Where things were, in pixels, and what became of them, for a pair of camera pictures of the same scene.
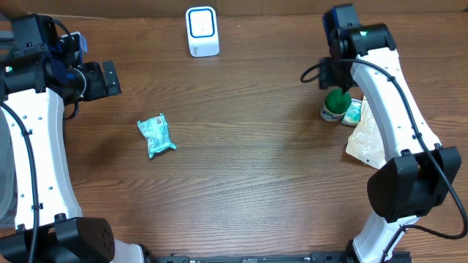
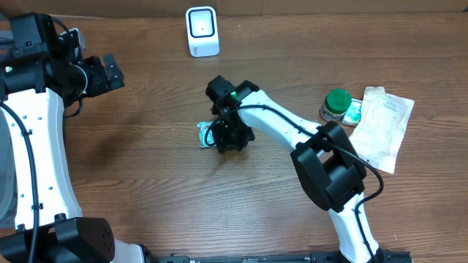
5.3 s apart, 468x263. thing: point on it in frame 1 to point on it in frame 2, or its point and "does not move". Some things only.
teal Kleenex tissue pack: x=352 y=116 does not move
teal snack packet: x=156 y=132 to x=203 y=126
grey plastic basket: x=8 y=195 does not move
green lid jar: x=336 y=105 does not move
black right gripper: x=327 y=78 to x=229 y=144
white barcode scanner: x=202 y=31 does not move
